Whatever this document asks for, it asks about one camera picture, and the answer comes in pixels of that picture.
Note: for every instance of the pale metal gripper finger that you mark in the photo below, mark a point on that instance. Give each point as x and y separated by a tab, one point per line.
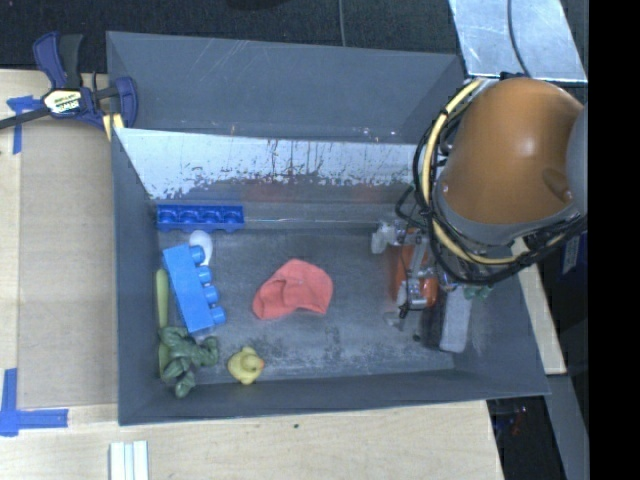
415	290
382	238

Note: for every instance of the orange rounded object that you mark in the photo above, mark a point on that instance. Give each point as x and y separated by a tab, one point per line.
398	278

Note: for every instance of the salmon red cloth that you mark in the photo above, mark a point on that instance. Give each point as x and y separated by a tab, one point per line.
295	290

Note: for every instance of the grey metal bin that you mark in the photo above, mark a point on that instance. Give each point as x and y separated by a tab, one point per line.
300	93

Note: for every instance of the white rounded object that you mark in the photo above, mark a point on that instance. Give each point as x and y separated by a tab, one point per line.
202	240

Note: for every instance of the dark blue toy brick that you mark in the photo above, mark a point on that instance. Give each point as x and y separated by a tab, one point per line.
200	218

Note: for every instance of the yellow rubber duck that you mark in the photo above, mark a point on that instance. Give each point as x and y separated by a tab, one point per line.
245	365

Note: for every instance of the light blue toy brick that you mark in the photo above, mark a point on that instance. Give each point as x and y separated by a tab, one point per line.
187	288

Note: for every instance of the yellow-green stick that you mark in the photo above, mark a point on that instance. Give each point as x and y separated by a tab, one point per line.
162	298

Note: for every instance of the olive green toy figure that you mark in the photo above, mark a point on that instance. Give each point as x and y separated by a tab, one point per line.
182	353

